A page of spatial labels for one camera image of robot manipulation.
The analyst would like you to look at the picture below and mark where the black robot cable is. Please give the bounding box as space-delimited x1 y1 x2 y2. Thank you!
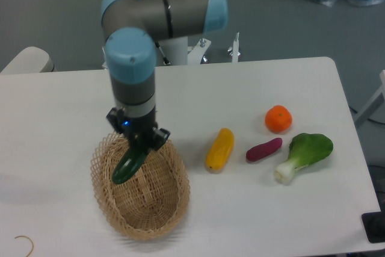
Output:
155 41 171 66

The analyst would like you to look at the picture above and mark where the purple sweet potato toy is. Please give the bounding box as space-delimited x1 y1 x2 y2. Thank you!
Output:
245 137 283 162

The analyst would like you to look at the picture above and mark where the woven wicker basket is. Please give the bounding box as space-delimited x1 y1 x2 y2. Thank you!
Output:
90 133 190 241

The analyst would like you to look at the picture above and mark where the tan rubber band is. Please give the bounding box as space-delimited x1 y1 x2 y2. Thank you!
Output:
14 235 35 256

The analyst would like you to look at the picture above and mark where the green bok choy toy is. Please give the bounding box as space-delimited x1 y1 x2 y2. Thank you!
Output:
274 133 334 184

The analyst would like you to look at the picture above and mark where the white chair left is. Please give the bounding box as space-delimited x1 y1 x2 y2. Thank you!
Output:
1 46 56 75

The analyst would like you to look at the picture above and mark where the dark green cucumber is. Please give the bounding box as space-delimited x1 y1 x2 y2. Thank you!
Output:
111 146 149 185

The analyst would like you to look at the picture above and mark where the orange tangerine toy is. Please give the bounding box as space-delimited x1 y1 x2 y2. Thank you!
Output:
265 105 292 133

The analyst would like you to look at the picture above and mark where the black device at table edge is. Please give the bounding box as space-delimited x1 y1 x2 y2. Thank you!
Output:
362 212 384 243

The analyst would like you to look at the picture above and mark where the white furniture leg right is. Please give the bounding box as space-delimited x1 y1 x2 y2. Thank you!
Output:
353 70 384 128

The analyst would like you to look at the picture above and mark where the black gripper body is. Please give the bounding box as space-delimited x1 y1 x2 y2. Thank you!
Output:
106 108 170 151

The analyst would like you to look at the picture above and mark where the yellow pepper toy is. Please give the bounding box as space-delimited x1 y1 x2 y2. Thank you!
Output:
205 128 235 172

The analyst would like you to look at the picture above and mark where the white base frame with bolts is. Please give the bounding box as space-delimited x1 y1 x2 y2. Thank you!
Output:
101 32 242 70

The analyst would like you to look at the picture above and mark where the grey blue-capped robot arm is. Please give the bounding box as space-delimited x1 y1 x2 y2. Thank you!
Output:
100 0 228 152

